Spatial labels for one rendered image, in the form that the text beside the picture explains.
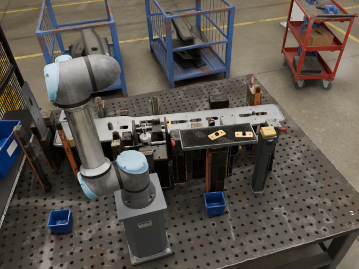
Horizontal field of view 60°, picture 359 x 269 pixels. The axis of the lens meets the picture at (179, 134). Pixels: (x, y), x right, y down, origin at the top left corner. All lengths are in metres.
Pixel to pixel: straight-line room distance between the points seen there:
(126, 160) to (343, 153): 2.54
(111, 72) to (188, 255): 1.02
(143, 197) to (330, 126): 2.71
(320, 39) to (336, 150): 1.26
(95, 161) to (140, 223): 0.39
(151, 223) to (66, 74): 0.75
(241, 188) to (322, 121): 1.97
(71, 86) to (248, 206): 1.22
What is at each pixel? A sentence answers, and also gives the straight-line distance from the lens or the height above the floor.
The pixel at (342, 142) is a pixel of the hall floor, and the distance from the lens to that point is 3.52.
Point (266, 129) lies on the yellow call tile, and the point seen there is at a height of 1.16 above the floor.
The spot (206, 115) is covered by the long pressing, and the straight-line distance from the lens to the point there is 1.93.
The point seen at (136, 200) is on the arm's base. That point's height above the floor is 1.15.
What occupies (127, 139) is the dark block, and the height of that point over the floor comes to 1.12.
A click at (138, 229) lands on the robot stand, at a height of 0.98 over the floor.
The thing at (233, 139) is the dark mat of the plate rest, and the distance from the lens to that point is 1.53.
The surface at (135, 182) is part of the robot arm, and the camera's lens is 1.24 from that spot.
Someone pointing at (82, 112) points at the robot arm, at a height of 1.59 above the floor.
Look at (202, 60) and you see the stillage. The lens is 4.28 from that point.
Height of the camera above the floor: 2.19
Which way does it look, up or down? 42 degrees down
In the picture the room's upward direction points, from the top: 3 degrees counter-clockwise
